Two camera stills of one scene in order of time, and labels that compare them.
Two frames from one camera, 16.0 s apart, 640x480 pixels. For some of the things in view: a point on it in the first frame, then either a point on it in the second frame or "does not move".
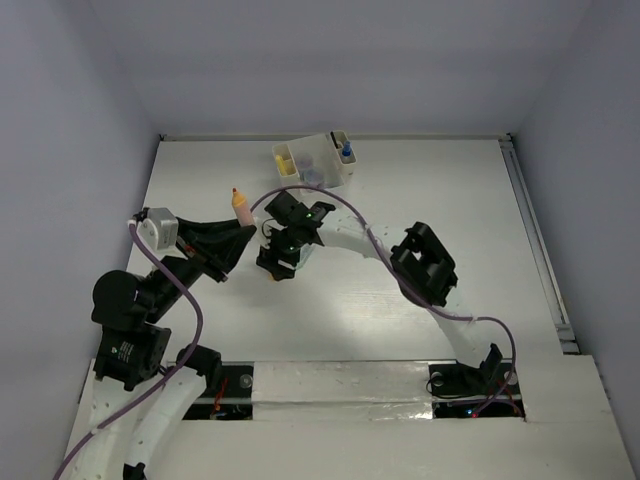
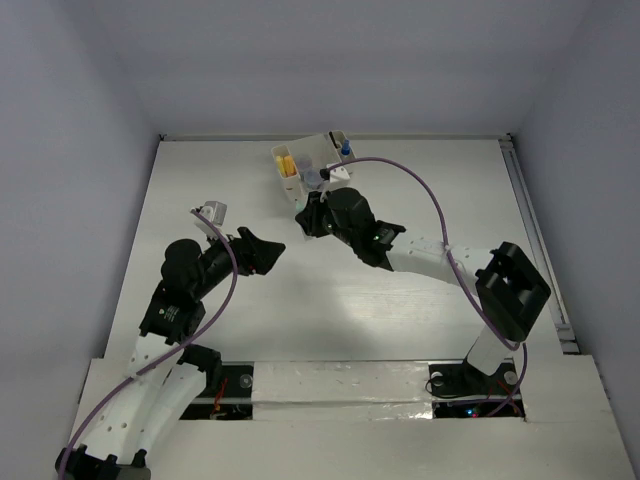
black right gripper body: (284, 241) → (331, 226)
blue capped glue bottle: (347, 149) does not move
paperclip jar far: (304, 162) does not move
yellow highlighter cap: (281, 164) does not move
